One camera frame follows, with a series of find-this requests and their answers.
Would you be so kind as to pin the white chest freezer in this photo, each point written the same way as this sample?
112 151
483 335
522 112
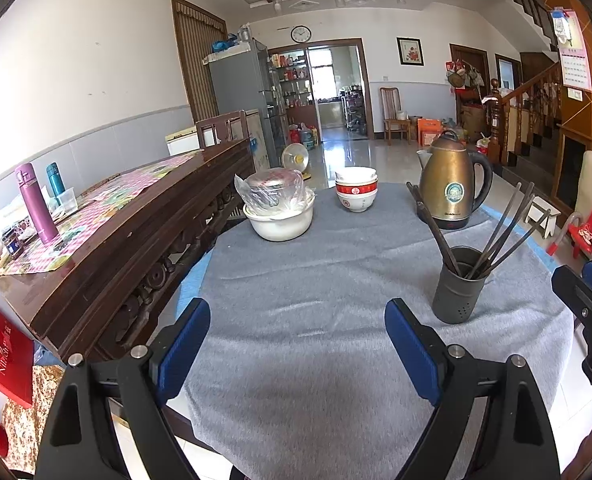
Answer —
226 127

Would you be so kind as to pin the purple thermos bottle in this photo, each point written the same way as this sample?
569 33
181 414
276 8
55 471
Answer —
30 190

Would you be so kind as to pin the round wall clock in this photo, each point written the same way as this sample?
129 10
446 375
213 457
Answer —
300 34

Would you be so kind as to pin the wall calendar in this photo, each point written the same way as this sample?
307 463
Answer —
571 50

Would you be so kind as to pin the small white fan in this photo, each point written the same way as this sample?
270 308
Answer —
296 157

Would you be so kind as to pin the wooden chair by wall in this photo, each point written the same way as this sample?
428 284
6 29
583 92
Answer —
393 118

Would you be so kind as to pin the framed flower picture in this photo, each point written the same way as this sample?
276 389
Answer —
410 51

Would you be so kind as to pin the bronze electric kettle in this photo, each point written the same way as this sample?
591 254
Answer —
454 180

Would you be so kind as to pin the stacked red white bowls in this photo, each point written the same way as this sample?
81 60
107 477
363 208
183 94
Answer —
356 187

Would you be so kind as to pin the white basin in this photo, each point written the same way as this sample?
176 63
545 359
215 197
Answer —
285 227

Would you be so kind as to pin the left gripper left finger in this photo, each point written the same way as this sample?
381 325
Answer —
79 440

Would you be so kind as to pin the wooden staircase railing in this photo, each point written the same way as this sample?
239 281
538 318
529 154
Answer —
516 118

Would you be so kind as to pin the red gift box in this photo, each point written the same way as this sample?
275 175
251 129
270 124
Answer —
16 362

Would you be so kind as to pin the small white stool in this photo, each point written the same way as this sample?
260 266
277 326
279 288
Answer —
536 208

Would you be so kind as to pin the checkered cabinet cloth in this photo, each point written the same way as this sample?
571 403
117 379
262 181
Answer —
95 209

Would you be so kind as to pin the grey refrigerator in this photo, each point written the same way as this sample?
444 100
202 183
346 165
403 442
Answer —
243 78

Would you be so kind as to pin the dark carved wooden cabinet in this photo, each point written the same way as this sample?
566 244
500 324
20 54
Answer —
108 295

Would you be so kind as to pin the person's right hand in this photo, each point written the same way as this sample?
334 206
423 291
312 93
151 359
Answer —
580 461

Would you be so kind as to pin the clear plastic bag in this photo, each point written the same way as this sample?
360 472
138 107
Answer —
272 190

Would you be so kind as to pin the brown window blind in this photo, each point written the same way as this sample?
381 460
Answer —
196 31

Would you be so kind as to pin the grey table cloth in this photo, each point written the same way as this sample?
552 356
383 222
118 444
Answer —
297 378

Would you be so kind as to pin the teal thermos bottle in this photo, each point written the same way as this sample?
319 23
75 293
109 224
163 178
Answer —
56 182

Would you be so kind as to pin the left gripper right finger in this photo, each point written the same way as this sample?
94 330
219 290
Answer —
515 439

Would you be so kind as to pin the orange cardboard box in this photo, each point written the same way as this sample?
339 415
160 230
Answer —
428 131

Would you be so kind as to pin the grey utensil holder cup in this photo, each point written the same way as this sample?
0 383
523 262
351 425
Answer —
456 296

